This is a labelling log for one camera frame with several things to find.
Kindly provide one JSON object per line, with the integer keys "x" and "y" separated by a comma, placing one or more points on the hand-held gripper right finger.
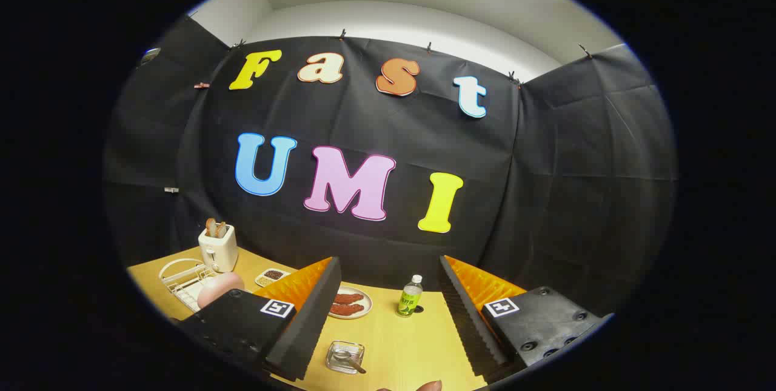
{"x": 464, "y": 312}

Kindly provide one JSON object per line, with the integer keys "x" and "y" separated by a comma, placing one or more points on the brown sausage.
{"x": 348, "y": 298}
{"x": 345, "y": 309}

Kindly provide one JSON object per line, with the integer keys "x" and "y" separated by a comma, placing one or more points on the white oval sausage plate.
{"x": 362, "y": 303}

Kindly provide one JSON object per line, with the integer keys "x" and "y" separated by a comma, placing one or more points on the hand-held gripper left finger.
{"x": 312, "y": 312}

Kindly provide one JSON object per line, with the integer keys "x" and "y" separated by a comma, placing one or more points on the white dish rack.
{"x": 179, "y": 282}

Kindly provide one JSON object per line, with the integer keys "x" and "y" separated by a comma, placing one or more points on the pink plate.
{"x": 219, "y": 287}

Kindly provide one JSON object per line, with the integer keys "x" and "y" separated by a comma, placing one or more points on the white toaster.
{"x": 219, "y": 251}

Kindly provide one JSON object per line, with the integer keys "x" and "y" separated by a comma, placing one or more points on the toast bread slice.
{"x": 210, "y": 228}
{"x": 221, "y": 229}

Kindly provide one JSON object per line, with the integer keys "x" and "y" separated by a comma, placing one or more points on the white divided seed tray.
{"x": 273, "y": 276}

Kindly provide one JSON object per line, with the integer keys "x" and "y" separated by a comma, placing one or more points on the green label drink bottle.
{"x": 410, "y": 301}

